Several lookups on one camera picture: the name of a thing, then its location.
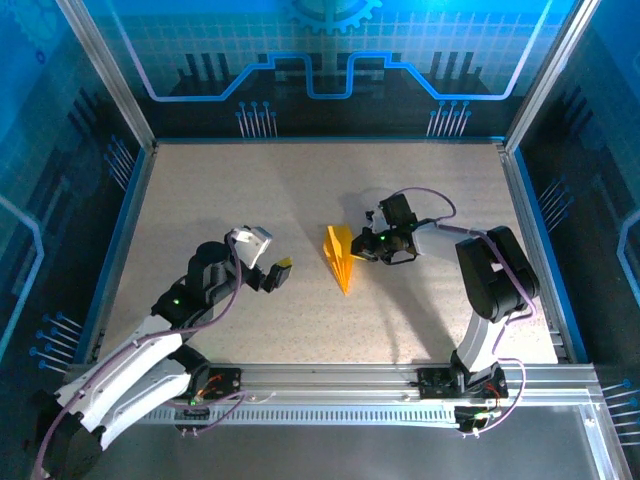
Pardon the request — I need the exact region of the yellow paper sheet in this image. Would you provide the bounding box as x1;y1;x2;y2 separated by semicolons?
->
322;224;362;298

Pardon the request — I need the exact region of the grey metal sheet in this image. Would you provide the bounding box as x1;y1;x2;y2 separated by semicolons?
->
99;424;601;480

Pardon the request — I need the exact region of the blue table edge strip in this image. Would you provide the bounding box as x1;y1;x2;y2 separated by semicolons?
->
513;147;591;364
74;144;156;364

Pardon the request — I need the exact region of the small electronics board with LEDs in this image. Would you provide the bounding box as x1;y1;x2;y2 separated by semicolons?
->
172;394;212;436
453;405;504;437

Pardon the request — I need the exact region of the blue circuit print side panel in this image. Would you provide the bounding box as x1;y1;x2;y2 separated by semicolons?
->
0;0;151;480
514;0;640;480

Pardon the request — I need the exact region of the blue gear print panel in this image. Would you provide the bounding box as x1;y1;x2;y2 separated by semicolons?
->
82;0;584;140

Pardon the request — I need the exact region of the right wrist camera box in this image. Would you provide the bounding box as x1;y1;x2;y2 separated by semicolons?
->
363;207;389;235

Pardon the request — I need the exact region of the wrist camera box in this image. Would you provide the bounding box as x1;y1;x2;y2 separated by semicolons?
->
228;225;275;271
363;207;389;235

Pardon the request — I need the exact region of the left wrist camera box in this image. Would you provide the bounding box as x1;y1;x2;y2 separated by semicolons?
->
228;225;275;271

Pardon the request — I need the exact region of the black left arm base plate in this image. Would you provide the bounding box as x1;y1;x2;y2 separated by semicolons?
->
197;367;245;401

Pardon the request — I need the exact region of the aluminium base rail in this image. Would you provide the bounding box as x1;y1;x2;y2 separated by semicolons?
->
64;362;601;401

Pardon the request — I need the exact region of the aluminium table side rail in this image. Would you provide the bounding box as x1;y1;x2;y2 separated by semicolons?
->
499;142;574;364

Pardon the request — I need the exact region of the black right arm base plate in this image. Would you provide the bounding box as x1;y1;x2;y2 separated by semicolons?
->
416;367;510;401

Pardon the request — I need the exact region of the slotted grey cable duct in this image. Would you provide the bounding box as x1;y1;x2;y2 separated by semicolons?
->
139;405;462;427

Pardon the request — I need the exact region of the aluminium frame post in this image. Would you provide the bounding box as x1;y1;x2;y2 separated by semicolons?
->
53;0;160;154
502;0;604;154

